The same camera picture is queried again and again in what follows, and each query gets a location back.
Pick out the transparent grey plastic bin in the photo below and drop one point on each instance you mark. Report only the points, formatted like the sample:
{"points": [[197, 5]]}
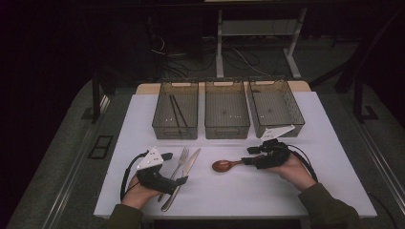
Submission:
{"points": [[187, 108], [273, 105], [226, 108]]}

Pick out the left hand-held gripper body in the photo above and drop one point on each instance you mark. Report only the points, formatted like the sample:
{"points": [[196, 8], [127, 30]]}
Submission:
{"points": [[151, 160]]}

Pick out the brown wooden spoon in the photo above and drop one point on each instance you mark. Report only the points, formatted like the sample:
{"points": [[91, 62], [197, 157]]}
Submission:
{"points": [[223, 166]]}

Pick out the white metal stand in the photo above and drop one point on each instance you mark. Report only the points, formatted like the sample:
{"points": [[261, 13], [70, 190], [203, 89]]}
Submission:
{"points": [[219, 47]]}

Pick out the black metal stand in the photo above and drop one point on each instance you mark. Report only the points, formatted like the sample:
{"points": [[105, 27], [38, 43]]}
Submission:
{"points": [[358, 101], [95, 101]]}

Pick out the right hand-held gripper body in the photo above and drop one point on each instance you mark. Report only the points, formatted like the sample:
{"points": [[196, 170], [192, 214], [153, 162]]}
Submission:
{"points": [[275, 154]]}

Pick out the metal floor rail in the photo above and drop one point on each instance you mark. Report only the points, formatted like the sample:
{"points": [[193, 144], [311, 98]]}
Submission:
{"points": [[387, 171], [62, 200]]}

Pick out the silver metal knife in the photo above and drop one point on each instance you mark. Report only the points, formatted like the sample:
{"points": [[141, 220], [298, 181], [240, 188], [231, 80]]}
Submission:
{"points": [[191, 160]]}

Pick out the person's left hand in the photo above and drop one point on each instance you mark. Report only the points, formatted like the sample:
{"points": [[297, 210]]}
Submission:
{"points": [[137, 195]]}

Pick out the black chopstick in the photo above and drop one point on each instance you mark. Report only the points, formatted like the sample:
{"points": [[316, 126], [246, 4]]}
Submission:
{"points": [[180, 110], [174, 109]]}

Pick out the person's right hand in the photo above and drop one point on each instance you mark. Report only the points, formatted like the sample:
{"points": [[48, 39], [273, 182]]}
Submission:
{"points": [[296, 173]]}

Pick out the silver metal fork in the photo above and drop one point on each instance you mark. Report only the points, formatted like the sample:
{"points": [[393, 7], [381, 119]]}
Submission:
{"points": [[184, 154]]}

